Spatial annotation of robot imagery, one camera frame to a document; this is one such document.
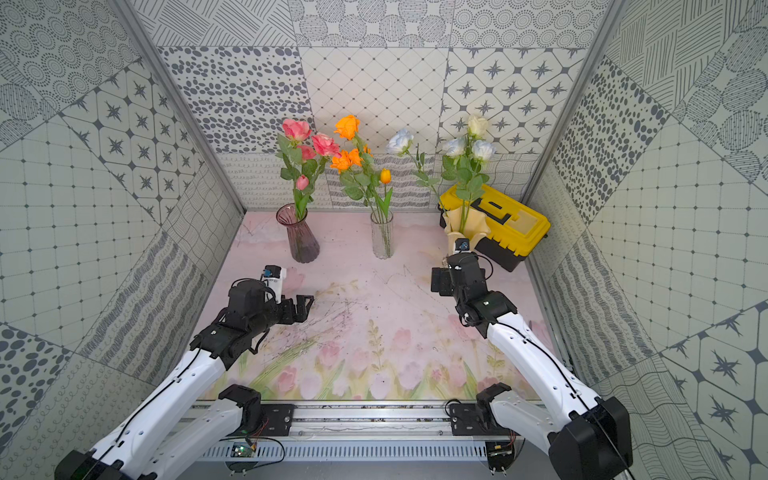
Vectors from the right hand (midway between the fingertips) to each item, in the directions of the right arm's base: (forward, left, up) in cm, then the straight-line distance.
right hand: (456, 275), depth 81 cm
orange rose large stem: (+26, +30, +12) cm, 41 cm away
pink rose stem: (+28, +44, +16) cm, 54 cm away
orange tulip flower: (+24, +21, +4) cm, 32 cm away
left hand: (-5, +44, -1) cm, 45 cm away
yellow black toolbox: (+19, -21, 0) cm, 28 cm away
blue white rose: (+24, -6, +14) cm, 28 cm away
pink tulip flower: (+22, +47, +9) cm, 52 cm away
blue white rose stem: (+28, -2, +15) cm, 32 cm away
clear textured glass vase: (+20, +22, -5) cm, 30 cm away
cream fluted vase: (+17, -8, +1) cm, 19 cm away
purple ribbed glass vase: (+17, +49, -9) cm, 53 cm away
